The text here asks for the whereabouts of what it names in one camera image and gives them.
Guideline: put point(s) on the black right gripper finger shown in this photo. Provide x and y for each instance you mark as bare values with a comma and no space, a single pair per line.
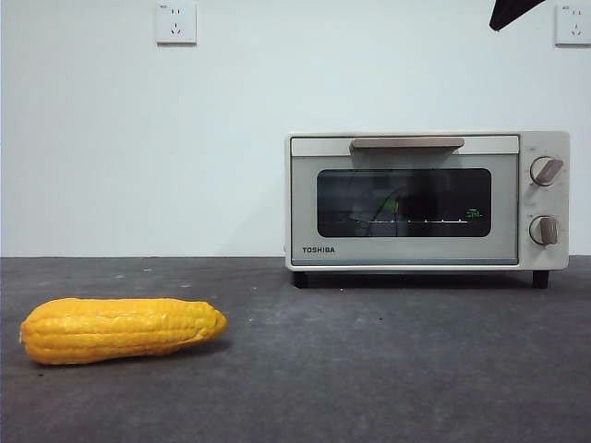
505,11

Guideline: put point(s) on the beige temperature knob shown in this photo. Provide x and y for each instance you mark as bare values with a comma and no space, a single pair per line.
546,171

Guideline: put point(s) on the purple eggplant green stem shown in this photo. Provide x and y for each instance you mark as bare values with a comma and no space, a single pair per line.
389,205

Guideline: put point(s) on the white toaster oven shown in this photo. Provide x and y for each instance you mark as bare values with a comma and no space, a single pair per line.
542,258

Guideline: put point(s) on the beige timer knob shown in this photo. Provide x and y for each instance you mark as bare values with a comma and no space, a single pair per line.
545,230

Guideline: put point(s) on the yellow corn cob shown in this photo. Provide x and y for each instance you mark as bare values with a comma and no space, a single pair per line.
115,332

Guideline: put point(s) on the white wall socket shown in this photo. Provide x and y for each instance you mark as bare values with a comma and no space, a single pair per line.
175,23
573,25

